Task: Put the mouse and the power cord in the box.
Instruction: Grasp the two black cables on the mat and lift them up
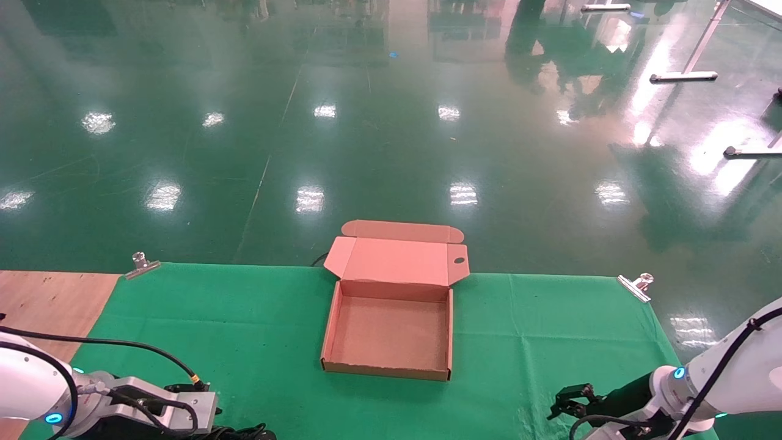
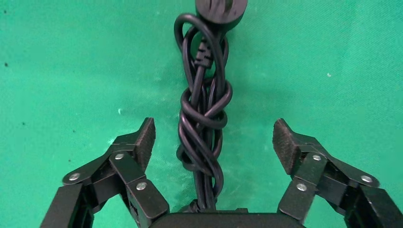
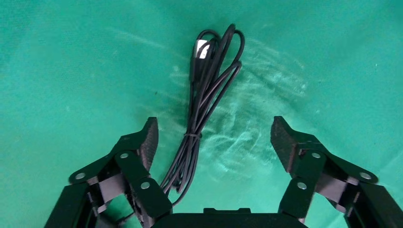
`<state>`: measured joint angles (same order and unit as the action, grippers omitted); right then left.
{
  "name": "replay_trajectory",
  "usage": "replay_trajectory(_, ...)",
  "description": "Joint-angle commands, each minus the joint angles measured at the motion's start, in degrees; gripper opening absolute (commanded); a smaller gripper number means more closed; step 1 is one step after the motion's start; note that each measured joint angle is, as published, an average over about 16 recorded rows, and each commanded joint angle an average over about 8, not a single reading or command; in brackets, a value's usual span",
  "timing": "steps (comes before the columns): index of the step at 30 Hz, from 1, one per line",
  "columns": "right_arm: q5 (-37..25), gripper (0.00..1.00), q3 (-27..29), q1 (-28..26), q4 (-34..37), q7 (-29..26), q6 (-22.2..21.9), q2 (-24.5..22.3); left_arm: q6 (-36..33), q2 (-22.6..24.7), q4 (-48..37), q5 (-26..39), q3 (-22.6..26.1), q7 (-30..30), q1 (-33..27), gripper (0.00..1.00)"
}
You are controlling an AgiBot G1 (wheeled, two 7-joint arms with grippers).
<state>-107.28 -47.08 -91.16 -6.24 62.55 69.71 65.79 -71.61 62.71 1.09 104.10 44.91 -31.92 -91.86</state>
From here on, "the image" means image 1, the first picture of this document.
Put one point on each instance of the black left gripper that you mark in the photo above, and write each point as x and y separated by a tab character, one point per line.
140	432

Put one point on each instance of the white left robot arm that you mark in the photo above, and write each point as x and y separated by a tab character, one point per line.
27	379

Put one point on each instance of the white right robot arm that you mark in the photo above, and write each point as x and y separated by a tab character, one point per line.
742	366

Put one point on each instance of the pink open cardboard box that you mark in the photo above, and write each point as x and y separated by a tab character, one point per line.
391	333

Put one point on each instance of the silver binder clamp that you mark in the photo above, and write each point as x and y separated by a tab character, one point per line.
142	265
635	285

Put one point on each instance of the green table cloth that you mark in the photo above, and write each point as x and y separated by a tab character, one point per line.
507	366

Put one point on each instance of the white floor bar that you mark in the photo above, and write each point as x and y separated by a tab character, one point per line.
605	7

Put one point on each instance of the grey table foot bar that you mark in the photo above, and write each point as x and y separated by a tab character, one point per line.
748	152

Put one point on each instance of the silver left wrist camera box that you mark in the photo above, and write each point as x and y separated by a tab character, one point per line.
183	406

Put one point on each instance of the white table frame leg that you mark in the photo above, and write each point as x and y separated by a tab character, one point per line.
684	76

